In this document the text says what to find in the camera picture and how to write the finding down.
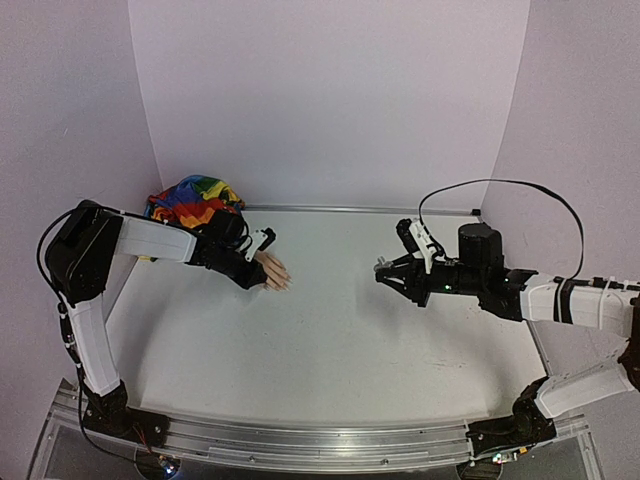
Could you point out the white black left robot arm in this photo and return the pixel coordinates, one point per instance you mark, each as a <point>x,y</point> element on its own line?
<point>77,263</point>

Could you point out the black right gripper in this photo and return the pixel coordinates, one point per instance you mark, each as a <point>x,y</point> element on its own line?
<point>422,282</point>

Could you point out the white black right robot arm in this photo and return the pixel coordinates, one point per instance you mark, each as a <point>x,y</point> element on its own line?
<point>524,295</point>

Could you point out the aluminium front rail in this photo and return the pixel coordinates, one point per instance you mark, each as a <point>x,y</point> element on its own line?
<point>75,443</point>

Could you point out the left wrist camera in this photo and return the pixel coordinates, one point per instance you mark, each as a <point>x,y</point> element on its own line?
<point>259,240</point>

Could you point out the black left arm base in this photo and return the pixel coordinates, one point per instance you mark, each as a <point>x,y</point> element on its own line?
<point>110,415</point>

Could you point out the glitter nail polish bottle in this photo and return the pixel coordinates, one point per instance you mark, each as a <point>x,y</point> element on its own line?
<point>382,263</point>

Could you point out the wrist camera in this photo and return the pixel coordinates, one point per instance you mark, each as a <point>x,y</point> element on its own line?
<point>419,243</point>
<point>259,240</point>

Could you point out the mannequin hand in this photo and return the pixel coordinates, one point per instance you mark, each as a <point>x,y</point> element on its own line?
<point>277,276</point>

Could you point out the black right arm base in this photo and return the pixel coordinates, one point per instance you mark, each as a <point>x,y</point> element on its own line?
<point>526,426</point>

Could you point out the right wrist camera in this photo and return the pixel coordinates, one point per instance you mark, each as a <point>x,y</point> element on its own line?
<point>419,243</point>

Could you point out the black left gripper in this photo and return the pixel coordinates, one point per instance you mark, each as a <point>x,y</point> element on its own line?
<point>255,276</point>

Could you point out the rainbow colored sleeve cloth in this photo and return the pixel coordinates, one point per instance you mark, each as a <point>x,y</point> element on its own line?
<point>196,207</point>

